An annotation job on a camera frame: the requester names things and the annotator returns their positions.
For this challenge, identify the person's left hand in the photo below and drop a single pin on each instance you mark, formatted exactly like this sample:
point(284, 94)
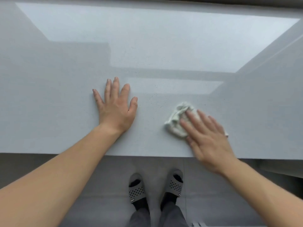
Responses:
point(116, 111)

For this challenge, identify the dark brown window frame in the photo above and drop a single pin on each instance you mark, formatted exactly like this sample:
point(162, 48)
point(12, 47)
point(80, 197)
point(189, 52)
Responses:
point(291, 2)

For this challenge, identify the white cleaning cloth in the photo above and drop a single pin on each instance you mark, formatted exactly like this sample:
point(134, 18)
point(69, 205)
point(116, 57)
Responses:
point(174, 125)

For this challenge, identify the grey perforated right slipper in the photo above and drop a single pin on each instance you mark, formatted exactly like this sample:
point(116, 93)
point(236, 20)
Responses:
point(175, 185)

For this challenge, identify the black left sock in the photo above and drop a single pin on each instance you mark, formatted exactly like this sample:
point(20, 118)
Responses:
point(142, 204)

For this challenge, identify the grey trousers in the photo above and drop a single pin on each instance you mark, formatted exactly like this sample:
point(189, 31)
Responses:
point(170, 217)

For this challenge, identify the grey perforated left slipper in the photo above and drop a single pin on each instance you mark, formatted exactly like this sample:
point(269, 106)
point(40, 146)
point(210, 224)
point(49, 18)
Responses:
point(137, 192)

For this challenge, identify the person's right forearm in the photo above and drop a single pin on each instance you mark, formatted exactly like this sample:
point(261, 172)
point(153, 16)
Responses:
point(260, 198)

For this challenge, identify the person's left forearm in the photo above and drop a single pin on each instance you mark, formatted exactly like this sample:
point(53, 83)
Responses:
point(47, 182)

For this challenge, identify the grey perforated slipper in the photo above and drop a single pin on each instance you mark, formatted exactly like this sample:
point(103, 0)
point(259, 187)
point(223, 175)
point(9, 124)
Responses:
point(137, 192)
point(175, 185)

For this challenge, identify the person's right hand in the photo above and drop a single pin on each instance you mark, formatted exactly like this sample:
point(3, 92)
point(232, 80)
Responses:
point(208, 146)

